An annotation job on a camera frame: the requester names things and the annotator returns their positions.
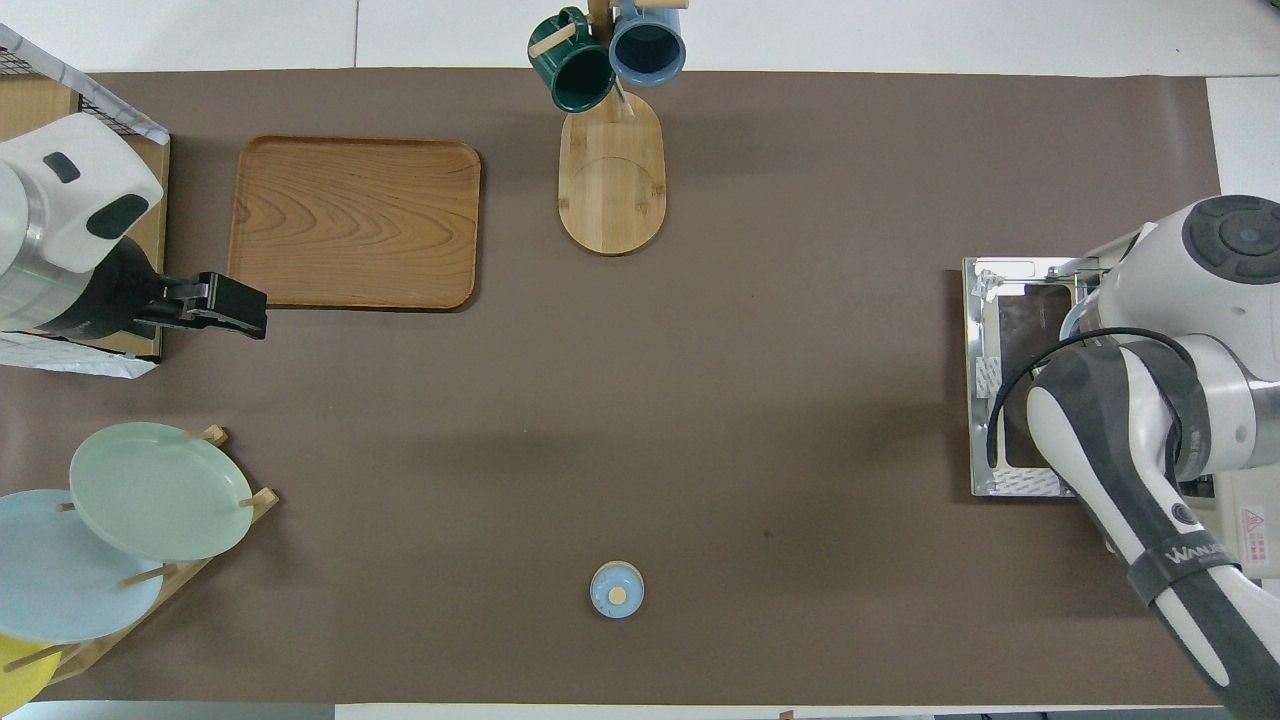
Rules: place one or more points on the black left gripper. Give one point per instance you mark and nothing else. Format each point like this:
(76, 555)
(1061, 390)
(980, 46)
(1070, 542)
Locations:
(105, 295)

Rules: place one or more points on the cream toaster oven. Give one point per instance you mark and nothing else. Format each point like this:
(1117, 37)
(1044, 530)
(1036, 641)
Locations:
(1020, 330)

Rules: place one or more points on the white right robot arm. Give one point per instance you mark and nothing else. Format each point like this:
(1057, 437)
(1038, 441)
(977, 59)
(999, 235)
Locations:
(1200, 280)

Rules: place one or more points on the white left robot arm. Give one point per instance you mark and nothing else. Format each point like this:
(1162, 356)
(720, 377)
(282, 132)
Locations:
(70, 190)

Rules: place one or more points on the wooden serving tray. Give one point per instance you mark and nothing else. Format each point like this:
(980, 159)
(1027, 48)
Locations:
(355, 220)

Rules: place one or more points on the pale green plate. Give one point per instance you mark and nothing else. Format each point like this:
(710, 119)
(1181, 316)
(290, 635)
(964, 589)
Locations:
(160, 490)

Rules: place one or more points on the light blue racked plate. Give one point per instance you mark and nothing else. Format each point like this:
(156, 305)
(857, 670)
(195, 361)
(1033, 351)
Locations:
(60, 590)

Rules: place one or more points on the wooden plate rack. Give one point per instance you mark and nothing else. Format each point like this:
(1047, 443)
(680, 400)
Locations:
(100, 650)

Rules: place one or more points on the wooden mug tree stand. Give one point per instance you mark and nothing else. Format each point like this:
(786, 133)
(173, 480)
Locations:
(610, 190)

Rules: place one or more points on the dark green mug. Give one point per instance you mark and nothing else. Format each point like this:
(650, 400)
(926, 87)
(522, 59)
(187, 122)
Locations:
(575, 75)

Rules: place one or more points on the yellow plate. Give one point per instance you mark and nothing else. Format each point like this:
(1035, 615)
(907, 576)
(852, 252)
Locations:
(20, 680)

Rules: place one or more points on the brown table mat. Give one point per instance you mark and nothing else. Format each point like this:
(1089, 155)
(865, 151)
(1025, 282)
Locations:
(700, 400)

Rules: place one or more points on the blue mug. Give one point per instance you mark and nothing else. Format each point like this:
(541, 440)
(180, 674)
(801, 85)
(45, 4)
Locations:
(647, 45)

